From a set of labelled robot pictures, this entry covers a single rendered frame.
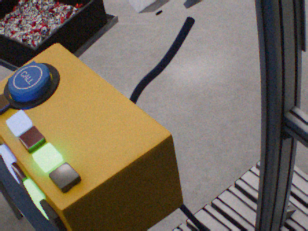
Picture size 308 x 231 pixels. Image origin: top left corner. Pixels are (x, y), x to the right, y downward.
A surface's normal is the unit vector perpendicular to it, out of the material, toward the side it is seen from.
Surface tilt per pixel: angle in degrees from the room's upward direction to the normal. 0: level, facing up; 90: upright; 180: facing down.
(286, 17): 90
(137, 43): 0
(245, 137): 0
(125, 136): 0
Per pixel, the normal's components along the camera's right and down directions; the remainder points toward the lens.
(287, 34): 0.63, 0.50
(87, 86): -0.14, -0.68
